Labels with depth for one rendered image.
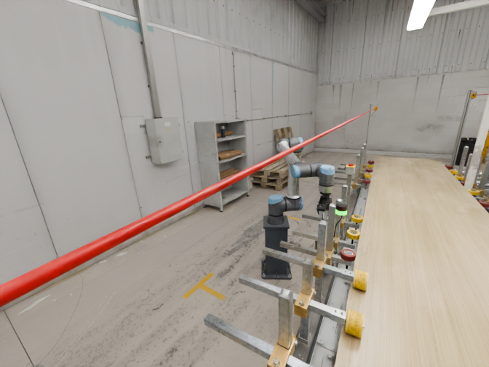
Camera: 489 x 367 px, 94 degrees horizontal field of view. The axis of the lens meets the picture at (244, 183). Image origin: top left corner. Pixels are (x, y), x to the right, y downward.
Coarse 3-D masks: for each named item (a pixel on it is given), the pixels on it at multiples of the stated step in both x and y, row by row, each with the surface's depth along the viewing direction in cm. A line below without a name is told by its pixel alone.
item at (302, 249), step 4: (280, 244) 150; (284, 244) 148; (288, 248) 147; (292, 248) 146; (296, 248) 144; (300, 248) 143; (304, 248) 142; (308, 248) 142; (304, 252) 142; (308, 252) 141; (312, 252) 139; (316, 252) 138; (332, 256) 133; (336, 256) 133; (340, 256) 133; (332, 260) 134; (336, 260) 132; (340, 260) 131; (348, 264) 129
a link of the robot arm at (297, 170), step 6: (282, 138) 202; (276, 144) 200; (282, 144) 193; (288, 144) 197; (282, 150) 185; (288, 156) 172; (294, 156) 169; (288, 162) 168; (294, 162) 159; (300, 162) 157; (294, 168) 152; (300, 168) 151; (306, 168) 151; (294, 174) 152; (300, 174) 151; (306, 174) 152
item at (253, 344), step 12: (204, 324) 86; (216, 324) 83; (228, 324) 83; (228, 336) 81; (240, 336) 78; (252, 336) 78; (252, 348) 76; (264, 348) 74; (288, 360) 70; (300, 360) 70
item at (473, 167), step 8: (472, 0) 182; (480, 0) 180; (488, 0) 178; (432, 8) 194; (440, 8) 192; (448, 8) 189; (456, 8) 187; (464, 8) 185; (472, 8) 186; (488, 96) 194; (488, 104) 194; (488, 112) 195; (488, 120) 196; (480, 128) 202; (488, 128) 198; (480, 136) 202; (480, 144) 203; (480, 152) 205; (472, 160) 209; (472, 168) 211; (472, 176) 212; (464, 184) 220; (472, 184) 214
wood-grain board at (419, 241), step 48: (384, 192) 214; (432, 192) 209; (384, 240) 139; (432, 240) 137; (480, 240) 135; (384, 288) 103; (432, 288) 102; (480, 288) 101; (384, 336) 82; (432, 336) 81; (480, 336) 80
